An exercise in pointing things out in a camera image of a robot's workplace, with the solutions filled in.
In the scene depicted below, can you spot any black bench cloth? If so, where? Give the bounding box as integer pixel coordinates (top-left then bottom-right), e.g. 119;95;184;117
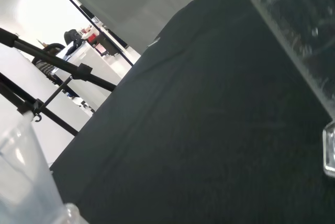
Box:
49;0;335;224

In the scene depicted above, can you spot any black tripod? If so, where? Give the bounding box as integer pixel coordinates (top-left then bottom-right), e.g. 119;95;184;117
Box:
0;27;118;137

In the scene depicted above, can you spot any thin black pole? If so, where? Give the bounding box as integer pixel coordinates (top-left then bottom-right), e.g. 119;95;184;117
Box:
42;0;135;67

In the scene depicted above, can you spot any clear round-bottom flask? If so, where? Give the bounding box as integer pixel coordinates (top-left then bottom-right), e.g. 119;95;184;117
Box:
63;202;88;224

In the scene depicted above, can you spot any clear plastic funnel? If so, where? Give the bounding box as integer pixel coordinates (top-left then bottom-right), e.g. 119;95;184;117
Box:
0;118;66;224

